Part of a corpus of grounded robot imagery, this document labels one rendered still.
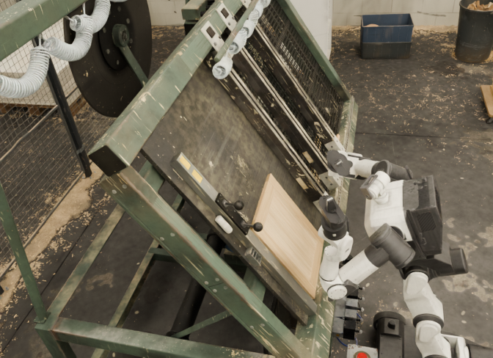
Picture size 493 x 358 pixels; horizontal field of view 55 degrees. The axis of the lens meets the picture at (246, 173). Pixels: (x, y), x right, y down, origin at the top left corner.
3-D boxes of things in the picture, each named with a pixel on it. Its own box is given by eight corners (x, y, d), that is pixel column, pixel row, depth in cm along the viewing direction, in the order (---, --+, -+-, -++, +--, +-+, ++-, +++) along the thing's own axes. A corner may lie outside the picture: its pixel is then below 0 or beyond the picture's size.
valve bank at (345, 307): (359, 362, 222) (363, 334, 208) (329, 357, 226) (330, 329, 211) (364, 279, 260) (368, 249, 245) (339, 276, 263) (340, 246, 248)
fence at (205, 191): (308, 315, 209) (315, 314, 207) (169, 163, 171) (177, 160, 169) (309, 307, 213) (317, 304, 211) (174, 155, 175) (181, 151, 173)
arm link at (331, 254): (325, 230, 173) (320, 255, 182) (344, 243, 168) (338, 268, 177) (335, 222, 177) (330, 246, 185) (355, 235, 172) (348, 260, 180)
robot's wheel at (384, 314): (397, 333, 298) (412, 317, 284) (397, 340, 294) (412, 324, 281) (367, 323, 298) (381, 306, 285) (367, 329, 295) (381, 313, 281)
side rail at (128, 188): (287, 370, 194) (309, 366, 188) (97, 184, 150) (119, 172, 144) (290, 356, 198) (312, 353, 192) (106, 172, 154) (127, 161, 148)
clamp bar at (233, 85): (323, 220, 254) (364, 206, 241) (183, 41, 207) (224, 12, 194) (326, 207, 262) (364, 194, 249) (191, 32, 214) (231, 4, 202)
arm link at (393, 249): (386, 265, 189) (412, 246, 183) (384, 276, 180) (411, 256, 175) (364, 245, 189) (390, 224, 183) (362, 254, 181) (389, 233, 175)
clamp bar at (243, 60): (329, 192, 271) (366, 178, 258) (200, 21, 224) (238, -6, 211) (330, 181, 279) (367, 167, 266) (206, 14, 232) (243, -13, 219)
